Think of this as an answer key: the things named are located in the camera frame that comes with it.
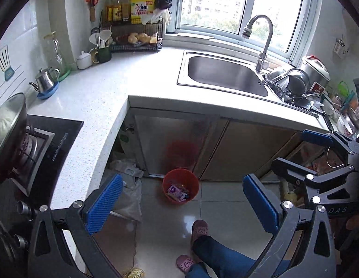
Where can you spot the dark green mug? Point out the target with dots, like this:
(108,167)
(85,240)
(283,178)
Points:
(103,54)

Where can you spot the steel sink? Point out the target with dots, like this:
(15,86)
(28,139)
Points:
(225,72)

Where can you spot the blue saucer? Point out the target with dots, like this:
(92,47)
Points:
(49,93)

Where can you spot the cooking oil bottle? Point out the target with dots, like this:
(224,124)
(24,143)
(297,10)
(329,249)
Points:
(109,8)
(126,5)
(118,7)

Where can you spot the window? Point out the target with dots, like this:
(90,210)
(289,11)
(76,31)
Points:
(240,3)

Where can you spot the green tray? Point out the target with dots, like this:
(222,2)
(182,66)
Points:
(66,74)

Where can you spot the wall utensil holder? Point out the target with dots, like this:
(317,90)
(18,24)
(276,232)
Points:
(340,47)

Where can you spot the red trash bin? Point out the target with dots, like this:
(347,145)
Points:
(170,178)

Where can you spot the rice cooker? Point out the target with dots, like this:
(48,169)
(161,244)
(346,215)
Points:
(314,71)

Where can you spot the steel faucet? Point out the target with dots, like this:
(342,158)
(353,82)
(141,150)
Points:
(262,40)

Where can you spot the hanging white gloves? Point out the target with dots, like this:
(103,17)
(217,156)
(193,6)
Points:
(159,16)

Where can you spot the black plastic bag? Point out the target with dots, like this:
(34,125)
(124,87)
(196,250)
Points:
(163,1)

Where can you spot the glass jar on green tray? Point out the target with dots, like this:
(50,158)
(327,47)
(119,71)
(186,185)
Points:
(56,53)

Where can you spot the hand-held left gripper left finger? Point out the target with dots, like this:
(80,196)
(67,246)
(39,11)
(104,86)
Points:
(105,202)

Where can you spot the black gas stove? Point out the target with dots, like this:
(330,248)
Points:
(37,150)

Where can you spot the person's leg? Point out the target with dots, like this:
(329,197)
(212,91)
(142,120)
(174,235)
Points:
(222,257)

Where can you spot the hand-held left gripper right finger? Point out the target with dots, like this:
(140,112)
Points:
(260,205)

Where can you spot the yellow oil bottle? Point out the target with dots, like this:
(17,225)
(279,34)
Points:
(136,273)

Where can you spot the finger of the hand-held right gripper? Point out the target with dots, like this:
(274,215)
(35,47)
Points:
(292,173)
(312,137)

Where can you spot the steel teapot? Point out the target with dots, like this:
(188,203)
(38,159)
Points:
(46,78)

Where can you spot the ginger root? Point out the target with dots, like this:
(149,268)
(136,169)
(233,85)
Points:
(144,37)
(133,37)

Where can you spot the pink slipper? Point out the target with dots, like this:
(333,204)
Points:
(200,228)
(185,263)

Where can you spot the white plastic spoon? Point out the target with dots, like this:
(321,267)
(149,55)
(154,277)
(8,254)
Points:
(94,39)

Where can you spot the white rice paddle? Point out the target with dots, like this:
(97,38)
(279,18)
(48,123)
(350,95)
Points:
(105,37)

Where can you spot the yellow detergent jug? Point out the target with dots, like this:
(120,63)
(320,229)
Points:
(141,5)

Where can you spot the white plastic bags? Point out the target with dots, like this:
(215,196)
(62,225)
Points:
(127,169)

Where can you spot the wall sticker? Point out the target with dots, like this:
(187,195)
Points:
(5,63)

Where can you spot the white sugar bowl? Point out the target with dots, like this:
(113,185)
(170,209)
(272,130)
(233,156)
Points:
(83,60)

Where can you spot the steel bowl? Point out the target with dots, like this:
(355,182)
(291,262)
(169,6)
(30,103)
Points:
(276,73)

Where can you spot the plain steel cabinet door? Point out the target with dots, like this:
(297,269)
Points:
(249,150)

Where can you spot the patterned steel cabinet door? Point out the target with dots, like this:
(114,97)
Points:
(167,142)

